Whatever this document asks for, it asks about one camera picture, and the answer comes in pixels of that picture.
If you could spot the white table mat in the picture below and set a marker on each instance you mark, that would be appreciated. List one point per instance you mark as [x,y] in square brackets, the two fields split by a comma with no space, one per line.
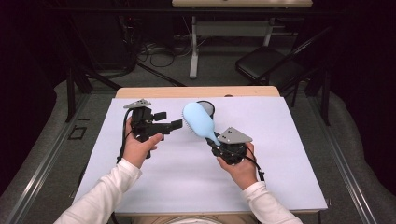
[186,180]

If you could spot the metal floor rail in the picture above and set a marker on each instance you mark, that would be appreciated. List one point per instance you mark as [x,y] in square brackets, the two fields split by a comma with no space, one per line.
[342,168]
[40,168]

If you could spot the black folding chair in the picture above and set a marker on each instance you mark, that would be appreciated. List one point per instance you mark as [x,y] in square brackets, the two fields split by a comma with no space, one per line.
[264,62]

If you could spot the black metal stand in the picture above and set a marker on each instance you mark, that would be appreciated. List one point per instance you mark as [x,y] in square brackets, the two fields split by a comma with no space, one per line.
[71,93]

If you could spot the person's right hand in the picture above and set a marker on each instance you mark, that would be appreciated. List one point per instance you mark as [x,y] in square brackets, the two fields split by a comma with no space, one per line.
[244,174]

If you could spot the person's left hand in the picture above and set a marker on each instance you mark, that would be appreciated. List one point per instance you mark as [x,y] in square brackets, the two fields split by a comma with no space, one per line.
[135,151]

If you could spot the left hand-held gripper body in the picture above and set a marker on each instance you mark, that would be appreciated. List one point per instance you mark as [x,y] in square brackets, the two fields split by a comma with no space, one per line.
[141,124]

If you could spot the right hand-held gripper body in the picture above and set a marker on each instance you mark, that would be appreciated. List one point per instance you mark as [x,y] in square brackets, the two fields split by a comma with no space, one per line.
[232,137]

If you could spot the white-framed desk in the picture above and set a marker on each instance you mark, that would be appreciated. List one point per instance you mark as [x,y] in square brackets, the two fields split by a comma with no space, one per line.
[194,46]

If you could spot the black mesh pen holder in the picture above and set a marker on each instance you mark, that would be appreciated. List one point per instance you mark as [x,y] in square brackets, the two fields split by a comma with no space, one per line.
[209,107]

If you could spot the black floor socket frame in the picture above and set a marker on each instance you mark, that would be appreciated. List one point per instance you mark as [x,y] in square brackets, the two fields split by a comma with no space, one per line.
[77,132]

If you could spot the light blue hairbrush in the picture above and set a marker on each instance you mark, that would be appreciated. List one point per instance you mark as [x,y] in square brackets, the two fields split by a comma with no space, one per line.
[197,119]

